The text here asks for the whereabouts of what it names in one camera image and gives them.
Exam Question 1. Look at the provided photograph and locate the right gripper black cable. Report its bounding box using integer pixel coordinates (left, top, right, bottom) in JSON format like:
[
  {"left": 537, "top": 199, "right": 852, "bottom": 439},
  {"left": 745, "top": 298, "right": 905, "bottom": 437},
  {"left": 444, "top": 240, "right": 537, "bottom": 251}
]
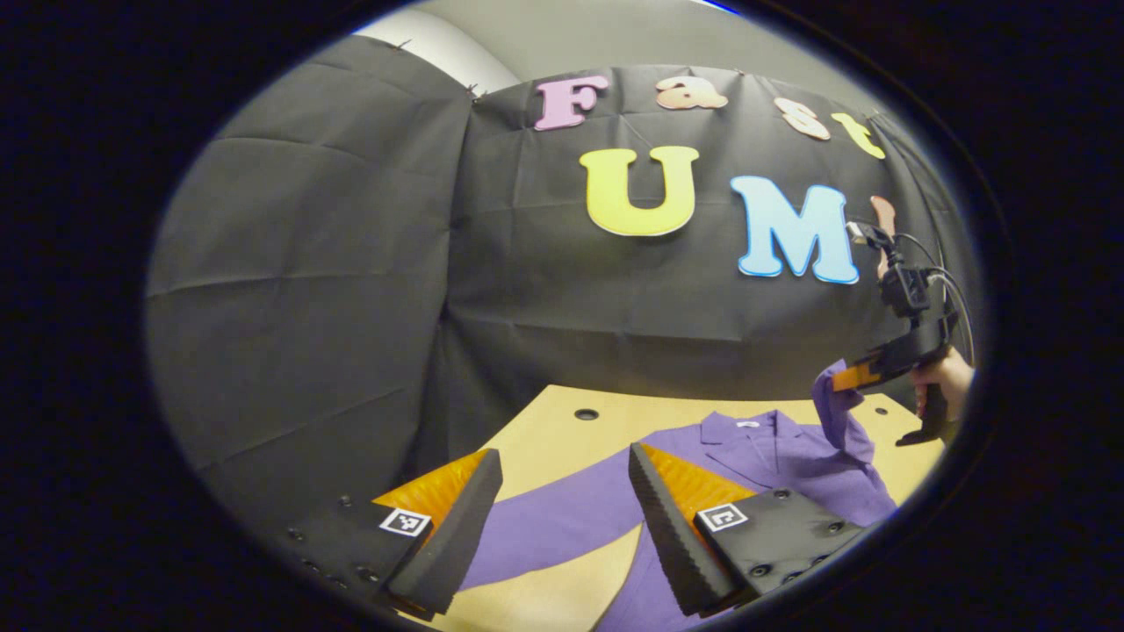
[{"left": 894, "top": 233, "right": 977, "bottom": 365}]

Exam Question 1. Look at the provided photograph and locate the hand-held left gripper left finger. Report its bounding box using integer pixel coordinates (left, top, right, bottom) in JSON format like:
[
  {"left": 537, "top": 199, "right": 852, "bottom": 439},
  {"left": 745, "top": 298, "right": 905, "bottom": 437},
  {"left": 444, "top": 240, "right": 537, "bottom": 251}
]
[{"left": 281, "top": 449, "right": 504, "bottom": 618}]

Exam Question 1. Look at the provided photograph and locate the purple button shirt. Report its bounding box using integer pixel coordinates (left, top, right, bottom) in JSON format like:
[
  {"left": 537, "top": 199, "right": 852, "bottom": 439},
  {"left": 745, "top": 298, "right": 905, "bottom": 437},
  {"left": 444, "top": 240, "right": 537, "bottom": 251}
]
[{"left": 461, "top": 358, "right": 898, "bottom": 632}]

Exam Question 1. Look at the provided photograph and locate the black backdrop cloth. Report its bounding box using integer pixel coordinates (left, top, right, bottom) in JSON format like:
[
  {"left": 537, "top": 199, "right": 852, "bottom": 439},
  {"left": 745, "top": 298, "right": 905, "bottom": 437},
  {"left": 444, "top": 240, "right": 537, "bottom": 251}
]
[{"left": 145, "top": 35, "right": 984, "bottom": 528}]

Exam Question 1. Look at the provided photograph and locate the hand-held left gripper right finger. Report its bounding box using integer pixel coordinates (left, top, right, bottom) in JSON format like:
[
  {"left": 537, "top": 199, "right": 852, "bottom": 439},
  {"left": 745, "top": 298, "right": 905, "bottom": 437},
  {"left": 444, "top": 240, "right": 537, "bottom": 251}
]
[{"left": 628, "top": 442, "right": 868, "bottom": 618}]

